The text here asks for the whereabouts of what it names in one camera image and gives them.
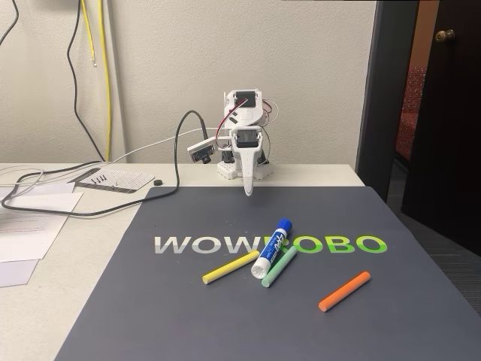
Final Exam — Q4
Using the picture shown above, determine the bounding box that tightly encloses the lined card with screws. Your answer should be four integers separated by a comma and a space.
66, 168, 156, 195

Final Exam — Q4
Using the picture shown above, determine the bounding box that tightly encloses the gray mat with lettering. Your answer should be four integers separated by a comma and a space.
54, 185, 481, 361

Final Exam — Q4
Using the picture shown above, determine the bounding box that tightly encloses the white framed camera board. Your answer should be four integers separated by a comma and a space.
186, 137, 216, 165

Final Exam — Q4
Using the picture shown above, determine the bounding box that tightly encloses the red black servo wire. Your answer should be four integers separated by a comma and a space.
215, 97, 252, 143

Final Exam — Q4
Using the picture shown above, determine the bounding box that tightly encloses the orange chalk stick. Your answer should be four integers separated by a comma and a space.
317, 270, 372, 313

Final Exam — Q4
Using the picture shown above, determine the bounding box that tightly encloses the blue dry erase marker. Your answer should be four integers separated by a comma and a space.
250, 218, 294, 280

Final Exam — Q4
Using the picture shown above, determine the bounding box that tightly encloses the dark brown door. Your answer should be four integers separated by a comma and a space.
401, 0, 481, 259

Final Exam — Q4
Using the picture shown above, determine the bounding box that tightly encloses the large white paper sheet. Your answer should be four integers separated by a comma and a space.
0, 191, 84, 263

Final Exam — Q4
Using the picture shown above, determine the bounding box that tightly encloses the short yellow wire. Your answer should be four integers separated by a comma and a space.
80, 0, 98, 68

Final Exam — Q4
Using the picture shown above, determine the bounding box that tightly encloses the small white paper sheet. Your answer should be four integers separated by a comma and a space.
0, 259, 40, 289

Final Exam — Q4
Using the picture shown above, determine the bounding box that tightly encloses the thin black wall cable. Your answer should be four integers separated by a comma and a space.
0, 0, 20, 46

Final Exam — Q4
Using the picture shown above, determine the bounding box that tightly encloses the white cable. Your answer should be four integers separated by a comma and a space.
0, 127, 207, 200

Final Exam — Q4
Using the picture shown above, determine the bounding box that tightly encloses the yellow chalk stick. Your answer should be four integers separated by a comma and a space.
201, 250, 261, 286

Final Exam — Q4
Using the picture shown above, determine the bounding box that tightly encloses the dark gray door frame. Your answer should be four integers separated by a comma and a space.
355, 0, 420, 204

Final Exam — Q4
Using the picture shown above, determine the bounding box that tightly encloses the green chalk stick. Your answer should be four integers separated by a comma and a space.
261, 246, 298, 290

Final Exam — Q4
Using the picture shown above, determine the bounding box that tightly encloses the long yellow wire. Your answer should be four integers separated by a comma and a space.
96, 0, 113, 162

